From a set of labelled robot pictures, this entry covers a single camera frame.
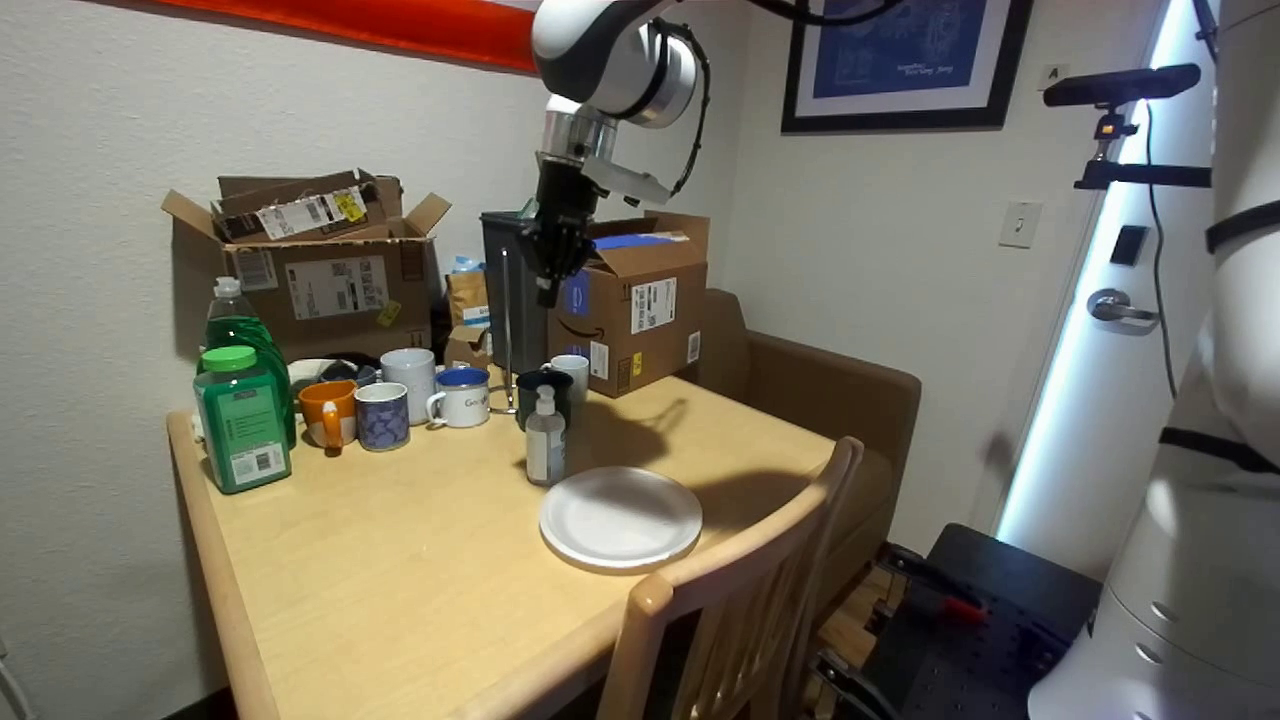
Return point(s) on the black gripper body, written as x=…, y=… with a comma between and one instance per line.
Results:
x=567, y=211

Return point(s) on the small clear pump bottle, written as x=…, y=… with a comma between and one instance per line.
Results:
x=546, y=444

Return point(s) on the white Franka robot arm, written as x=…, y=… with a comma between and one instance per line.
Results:
x=613, y=53

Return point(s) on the white round plate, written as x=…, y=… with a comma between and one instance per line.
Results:
x=623, y=519

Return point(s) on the green soda bottle white cap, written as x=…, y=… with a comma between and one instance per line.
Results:
x=237, y=321

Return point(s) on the green square bottle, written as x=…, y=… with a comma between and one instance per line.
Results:
x=242, y=427

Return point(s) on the black trash bin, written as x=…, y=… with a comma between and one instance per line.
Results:
x=505, y=303

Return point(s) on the cardboard box with shipping label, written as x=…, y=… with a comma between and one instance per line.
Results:
x=627, y=321

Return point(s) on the small brown cardboard box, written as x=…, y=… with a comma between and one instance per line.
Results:
x=465, y=314

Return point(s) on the small white cup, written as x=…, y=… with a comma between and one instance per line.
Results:
x=574, y=368

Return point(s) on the dark green mug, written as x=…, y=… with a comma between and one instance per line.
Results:
x=567, y=401

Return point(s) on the white mug blue rim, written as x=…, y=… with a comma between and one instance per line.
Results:
x=462, y=401

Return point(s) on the tall white mug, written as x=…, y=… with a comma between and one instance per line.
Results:
x=409, y=375

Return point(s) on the large open cardboard box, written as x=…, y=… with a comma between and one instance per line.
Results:
x=334, y=292

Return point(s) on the blue patterned mug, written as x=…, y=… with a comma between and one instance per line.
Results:
x=380, y=421

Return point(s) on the flattened cardboard with label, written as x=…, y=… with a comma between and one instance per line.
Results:
x=305, y=204

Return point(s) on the orange mug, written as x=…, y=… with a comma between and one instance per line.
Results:
x=325, y=404

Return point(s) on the brown armchair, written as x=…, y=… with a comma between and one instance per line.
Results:
x=826, y=392

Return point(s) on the light wooden chair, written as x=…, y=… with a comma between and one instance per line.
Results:
x=745, y=574

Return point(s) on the framed blue picture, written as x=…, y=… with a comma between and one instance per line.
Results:
x=905, y=65

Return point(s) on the white door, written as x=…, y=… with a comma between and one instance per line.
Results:
x=1086, y=413

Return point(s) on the black door keypad lock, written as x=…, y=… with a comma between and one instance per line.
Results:
x=1130, y=245

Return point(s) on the red wall banner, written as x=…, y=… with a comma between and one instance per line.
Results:
x=400, y=27

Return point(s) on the white light switch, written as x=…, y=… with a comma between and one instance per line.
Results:
x=1020, y=226

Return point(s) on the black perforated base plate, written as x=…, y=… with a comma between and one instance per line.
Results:
x=1020, y=587

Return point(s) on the black stereo camera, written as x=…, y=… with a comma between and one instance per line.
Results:
x=1122, y=84

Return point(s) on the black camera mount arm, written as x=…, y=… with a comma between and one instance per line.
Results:
x=1144, y=176

